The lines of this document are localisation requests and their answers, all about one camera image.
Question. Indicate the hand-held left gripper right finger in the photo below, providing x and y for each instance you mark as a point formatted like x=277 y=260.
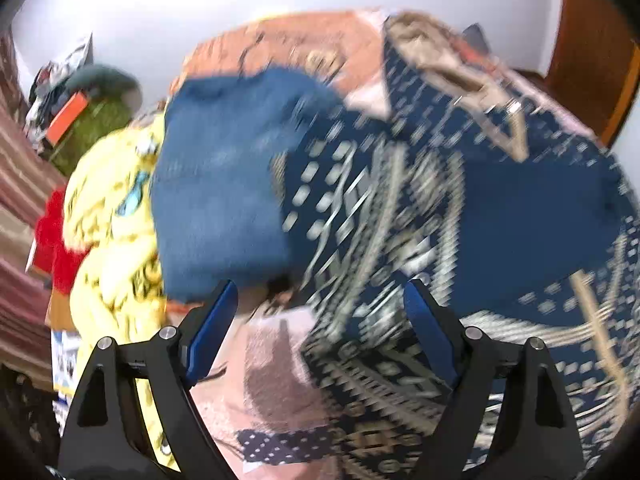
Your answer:
x=430 y=330

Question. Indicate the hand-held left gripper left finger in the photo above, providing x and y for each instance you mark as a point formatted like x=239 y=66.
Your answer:
x=215 y=330

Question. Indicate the navy patterned garment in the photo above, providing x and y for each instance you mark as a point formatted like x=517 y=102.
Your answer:
x=525 y=210

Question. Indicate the yellow printed cloth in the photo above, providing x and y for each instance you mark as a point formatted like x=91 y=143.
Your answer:
x=115 y=260

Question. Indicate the blue denim garment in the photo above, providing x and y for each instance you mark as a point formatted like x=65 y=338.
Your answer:
x=215 y=185

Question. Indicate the white blue printed box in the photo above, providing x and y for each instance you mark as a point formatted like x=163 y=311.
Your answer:
x=65 y=365

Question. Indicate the red fuzzy cloth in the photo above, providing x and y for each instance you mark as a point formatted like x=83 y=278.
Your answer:
x=50 y=240

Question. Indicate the green cloth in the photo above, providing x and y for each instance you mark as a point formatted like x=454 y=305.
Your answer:
x=95 y=130

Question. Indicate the striped curtain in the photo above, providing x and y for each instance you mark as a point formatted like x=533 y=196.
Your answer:
x=20 y=185

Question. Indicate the orange box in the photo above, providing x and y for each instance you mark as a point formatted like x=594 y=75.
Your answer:
x=67 y=115

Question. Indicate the grey-green cushion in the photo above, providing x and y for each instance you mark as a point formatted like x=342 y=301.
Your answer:
x=105 y=77

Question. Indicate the dark grey bag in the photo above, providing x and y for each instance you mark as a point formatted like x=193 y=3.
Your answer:
x=475 y=37

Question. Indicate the glossy printed bag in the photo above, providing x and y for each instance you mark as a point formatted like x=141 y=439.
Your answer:
x=55 y=70

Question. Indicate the wooden door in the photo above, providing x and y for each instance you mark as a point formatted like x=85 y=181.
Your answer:
x=585 y=35

